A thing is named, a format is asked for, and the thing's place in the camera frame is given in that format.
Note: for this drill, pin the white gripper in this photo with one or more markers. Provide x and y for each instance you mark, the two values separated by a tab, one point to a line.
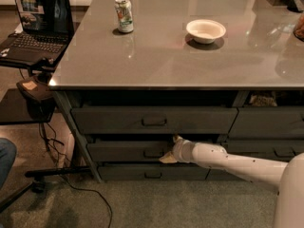
180	150

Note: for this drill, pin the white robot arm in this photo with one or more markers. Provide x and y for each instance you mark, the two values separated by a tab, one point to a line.
286	179

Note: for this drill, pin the black open laptop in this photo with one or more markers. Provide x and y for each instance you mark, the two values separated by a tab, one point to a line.
47	29

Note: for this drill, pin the brown item under tabletop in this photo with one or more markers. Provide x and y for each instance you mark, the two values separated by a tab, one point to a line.
263	99

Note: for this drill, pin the white paper bowl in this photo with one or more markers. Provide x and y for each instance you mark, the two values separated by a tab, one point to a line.
205	31

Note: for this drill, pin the black laptop stand table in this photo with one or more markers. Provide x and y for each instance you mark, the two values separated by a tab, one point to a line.
16	108

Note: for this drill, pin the green white soda can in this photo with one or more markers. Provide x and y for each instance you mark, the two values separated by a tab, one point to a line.
124	13

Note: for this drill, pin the person's leg in jeans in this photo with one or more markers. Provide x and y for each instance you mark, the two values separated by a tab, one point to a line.
7	157

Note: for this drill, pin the brown object right edge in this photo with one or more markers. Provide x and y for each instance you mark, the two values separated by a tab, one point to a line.
299	28

